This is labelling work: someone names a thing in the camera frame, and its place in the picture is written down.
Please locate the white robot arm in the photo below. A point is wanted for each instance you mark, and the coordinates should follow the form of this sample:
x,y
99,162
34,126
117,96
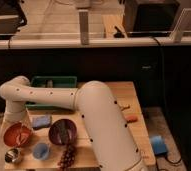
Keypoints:
x,y
112,141

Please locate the dark purple bowl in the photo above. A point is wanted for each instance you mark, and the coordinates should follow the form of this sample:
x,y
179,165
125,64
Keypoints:
x,y
63,132

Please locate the red bowl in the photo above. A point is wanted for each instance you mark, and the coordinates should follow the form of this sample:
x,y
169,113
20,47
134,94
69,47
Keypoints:
x,y
17,135

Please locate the small metal bowl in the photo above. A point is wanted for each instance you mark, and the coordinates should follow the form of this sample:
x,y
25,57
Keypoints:
x,y
13,156

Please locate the orange carrot toy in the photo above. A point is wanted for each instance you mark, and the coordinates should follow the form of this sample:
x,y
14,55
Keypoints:
x,y
131,119

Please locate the green plastic bin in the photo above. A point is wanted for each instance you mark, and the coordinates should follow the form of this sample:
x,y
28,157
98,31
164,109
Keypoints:
x,y
50,82

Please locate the blue sponge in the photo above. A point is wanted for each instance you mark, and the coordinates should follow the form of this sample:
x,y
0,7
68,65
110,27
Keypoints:
x,y
41,122

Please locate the wooden table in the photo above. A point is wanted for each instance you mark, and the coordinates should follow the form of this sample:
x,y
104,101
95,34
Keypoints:
x,y
122,92

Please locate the purple grape bunch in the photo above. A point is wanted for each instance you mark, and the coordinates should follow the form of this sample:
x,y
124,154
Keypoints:
x,y
67,158

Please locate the blue box on floor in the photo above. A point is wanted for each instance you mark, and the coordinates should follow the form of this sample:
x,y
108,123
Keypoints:
x,y
158,145

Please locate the blue plastic cup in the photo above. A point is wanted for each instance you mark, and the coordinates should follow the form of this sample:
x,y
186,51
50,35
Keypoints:
x,y
41,151

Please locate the metal frame post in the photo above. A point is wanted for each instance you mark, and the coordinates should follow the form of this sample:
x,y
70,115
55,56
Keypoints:
x,y
84,26

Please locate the black box behind rail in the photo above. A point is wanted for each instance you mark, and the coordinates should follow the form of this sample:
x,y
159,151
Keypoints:
x,y
149,15

